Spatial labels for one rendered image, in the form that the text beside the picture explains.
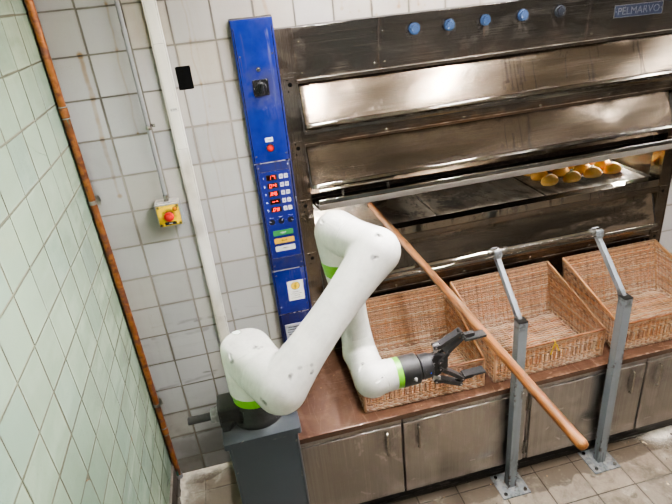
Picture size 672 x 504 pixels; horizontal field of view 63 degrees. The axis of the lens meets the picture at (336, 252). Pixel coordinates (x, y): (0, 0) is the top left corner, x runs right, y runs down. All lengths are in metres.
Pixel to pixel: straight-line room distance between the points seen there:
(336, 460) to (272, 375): 1.25
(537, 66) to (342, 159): 0.95
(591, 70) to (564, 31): 0.23
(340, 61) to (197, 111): 0.60
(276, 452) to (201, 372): 1.26
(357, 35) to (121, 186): 1.12
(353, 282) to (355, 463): 1.37
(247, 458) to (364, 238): 0.67
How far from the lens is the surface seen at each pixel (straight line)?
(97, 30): 2.26
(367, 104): 2.35
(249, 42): 2.21
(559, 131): 2.79
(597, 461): 3.14
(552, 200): 2.90
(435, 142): 2.52
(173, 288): 2.53
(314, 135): 2.33
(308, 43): 2.29
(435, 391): 2.48
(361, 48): 2.34
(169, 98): 2.24
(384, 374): 1.59
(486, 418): 2.64
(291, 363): 1.29
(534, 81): 2.66
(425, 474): 2.74
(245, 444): 1.52
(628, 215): 3.23
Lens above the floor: 2.25
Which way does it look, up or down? 26 degrees down
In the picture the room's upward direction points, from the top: 6 degrees counter-clockwise
